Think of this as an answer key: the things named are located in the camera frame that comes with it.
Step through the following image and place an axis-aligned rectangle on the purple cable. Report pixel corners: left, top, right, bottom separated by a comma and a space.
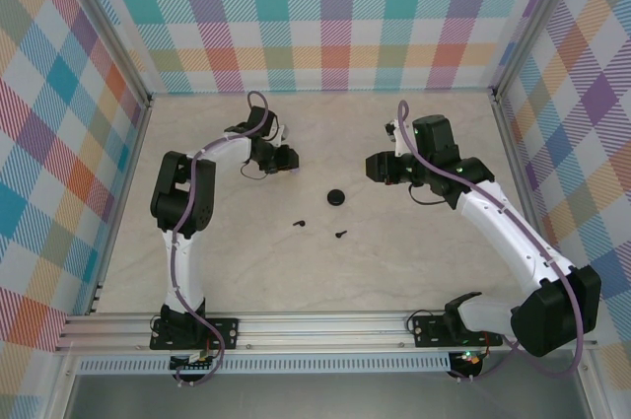
396, 99, 588, 384
170, 90, 272, 387

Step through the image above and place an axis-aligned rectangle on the aluminium corner post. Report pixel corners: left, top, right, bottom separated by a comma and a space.
57, 0, 153, 107
491, 0, 589, 101

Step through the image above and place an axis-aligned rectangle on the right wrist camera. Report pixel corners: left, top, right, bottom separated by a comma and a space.
385, 118, 410, 157

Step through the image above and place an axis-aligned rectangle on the slotted grey cable duct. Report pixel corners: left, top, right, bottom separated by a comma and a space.
78, 352, 453, 375

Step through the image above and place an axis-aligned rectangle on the small controller circuit board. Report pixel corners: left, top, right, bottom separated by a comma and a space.
451, 349, 487, 369
170, 348, 218, 374

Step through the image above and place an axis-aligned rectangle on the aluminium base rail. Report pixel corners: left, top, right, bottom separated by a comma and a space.
53, 311, 597, 354

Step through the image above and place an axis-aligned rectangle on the aluminium side rail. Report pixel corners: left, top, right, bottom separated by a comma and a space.
86, 96, 155, 316
491, 93, 563, 272

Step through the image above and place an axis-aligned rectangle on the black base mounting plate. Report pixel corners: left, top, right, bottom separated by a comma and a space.
149, 317, 241, 351
411, 314, 504, 349

